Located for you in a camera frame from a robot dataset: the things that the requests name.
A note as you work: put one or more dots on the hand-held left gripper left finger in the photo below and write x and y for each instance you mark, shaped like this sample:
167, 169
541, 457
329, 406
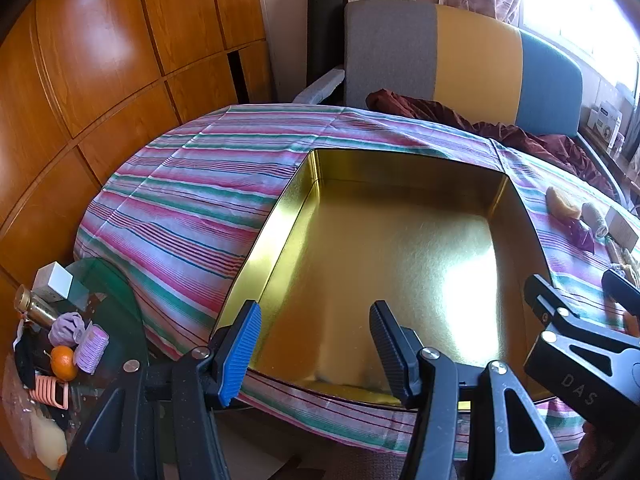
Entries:
242, 355

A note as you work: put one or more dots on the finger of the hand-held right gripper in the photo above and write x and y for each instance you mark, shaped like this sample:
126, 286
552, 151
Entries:
547, 300
625, 290

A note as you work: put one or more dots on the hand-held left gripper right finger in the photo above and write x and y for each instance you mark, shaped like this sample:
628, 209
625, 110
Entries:
387, 345

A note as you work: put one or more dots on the white green carton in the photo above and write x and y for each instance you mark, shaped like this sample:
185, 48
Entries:
622, 227

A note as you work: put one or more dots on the purple snack packet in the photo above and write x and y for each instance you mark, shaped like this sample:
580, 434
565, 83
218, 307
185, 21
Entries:
582, 237

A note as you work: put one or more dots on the white sock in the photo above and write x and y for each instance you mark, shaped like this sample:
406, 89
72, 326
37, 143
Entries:
594, 220

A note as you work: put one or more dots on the gold tin box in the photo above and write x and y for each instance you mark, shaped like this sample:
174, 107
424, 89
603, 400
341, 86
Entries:
400, 260

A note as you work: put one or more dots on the yellow sponge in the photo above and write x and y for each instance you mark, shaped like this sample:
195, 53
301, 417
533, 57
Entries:
562, 202

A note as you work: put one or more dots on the blue grey sofa armrest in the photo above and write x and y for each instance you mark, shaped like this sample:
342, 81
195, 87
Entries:
607, 170

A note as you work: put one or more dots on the glass side table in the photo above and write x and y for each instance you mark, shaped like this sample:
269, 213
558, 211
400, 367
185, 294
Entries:
110, 285

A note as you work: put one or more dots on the purple hair roller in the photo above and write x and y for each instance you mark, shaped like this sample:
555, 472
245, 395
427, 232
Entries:
91, 347

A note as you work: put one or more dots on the striped bed sheet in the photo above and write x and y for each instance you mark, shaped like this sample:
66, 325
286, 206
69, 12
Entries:
200, 200

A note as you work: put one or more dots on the maroon blanket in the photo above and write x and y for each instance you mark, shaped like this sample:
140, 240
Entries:
525, 140

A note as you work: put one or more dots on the white printed carton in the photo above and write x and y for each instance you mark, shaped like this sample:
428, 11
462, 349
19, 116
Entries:
605, 120

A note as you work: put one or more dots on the purple scrunchie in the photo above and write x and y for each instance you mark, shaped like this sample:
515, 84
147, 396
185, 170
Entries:
67, 327

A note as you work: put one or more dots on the tangerine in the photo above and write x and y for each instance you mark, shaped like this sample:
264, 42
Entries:
64, 362

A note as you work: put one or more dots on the small white box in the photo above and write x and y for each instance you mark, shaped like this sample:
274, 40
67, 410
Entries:
52, 282

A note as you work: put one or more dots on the black pouch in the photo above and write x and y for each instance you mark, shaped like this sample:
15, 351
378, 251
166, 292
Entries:
30, 360

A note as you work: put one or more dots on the cream plastic bottle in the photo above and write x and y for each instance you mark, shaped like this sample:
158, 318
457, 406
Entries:
47, 440

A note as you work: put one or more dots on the gold bottle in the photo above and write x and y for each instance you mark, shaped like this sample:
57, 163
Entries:
35, 307

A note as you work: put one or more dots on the grey yellow blue sofa back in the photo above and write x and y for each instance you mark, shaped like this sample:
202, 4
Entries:
475, 60

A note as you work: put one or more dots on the pale grey sofa armrest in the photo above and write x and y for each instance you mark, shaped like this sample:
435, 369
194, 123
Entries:
320, 86

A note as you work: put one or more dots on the window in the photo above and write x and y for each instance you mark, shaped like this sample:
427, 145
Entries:
575, 0

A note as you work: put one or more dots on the black rolled mat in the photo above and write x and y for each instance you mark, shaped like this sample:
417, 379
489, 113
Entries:
322, 35

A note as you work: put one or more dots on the wooden wardrobe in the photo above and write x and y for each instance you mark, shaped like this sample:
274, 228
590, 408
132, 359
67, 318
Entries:
100, 60

